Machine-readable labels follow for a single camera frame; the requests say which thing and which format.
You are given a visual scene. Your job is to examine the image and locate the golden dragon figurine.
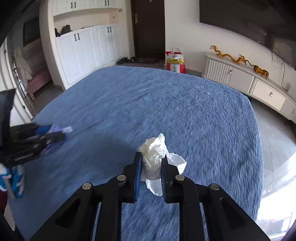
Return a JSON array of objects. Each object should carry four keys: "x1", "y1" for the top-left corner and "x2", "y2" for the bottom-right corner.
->
[{"x1": 209, "y1": 45, "x2": 247, "y2": 65}]

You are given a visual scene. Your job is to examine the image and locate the purple snack wrapper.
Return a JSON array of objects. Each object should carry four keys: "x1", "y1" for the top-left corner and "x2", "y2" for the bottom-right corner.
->
[{"x1": 42, "y1": 124, "x2": 73, "y2": 155}]

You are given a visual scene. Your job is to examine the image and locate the white upper wall cabinets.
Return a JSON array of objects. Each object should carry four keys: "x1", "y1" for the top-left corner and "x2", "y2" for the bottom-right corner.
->
[{"x1": 52, "y1": 0, "x2": 122, "y2": 16}]

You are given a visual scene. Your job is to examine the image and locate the blue fluffy rug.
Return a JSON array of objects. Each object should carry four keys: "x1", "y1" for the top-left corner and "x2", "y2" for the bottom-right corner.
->
[{"x1": 10, "y1": 66, "x2": 263, "y2": 240}]

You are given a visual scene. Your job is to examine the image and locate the black handbag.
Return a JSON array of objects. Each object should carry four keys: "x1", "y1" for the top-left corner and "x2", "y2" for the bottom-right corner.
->
[{"x1": 55, "y1": 25, "x2": 72, "y2": 37}]

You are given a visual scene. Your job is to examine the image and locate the golden tiger figurine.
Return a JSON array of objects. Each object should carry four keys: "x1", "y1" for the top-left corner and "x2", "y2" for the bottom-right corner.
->
[{"x1": 247, "y1": 61, "x2": 269, "y2": 79}]

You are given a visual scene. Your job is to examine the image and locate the pink bed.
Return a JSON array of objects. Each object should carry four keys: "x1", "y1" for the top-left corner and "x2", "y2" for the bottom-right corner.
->
[{"x1": 27, "y1": 67, "x2": 52, "y2": 100}]

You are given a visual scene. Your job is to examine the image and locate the white tv cabinet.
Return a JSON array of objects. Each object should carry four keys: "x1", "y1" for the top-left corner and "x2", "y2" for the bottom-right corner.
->
[{"x1": 202, "y1": 53, "x2": 295, "y2": 122}]

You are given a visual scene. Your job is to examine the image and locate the blue white gloved left hand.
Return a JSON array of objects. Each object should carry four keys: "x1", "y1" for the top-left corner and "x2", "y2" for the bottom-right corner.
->
[{"x1": 1, "y1": 164, "x2": 25, "y2": 198}]

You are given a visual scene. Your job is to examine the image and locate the wall-mounted black television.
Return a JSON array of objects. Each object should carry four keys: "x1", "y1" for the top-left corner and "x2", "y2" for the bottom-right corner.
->
[{"x1": 199, "y1": 0, "x2": 295, "y2": 68}]

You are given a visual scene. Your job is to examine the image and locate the white tissue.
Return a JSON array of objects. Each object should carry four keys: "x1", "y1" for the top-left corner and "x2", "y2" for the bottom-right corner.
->
[{"x1": 138, "y1": 133, "x2": 187, "y2": 196}]

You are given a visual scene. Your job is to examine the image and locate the red white shopping bag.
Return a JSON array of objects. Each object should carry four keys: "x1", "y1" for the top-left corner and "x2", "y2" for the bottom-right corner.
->
[{"x1": 165, "y1": 48, "x2": 186, "y2": 74}]

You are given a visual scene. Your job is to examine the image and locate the dark doormat with shoes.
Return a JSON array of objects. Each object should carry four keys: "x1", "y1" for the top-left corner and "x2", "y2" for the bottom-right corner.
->
[{"x1": 116, "y1": 57, "x2": 165, "y2": 69}]

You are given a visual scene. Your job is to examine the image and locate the dark brown entrance door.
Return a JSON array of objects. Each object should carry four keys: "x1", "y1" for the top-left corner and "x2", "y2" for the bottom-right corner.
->
[{"x1": 130, "y1": 0, "x2": 165, "y2": 60}]

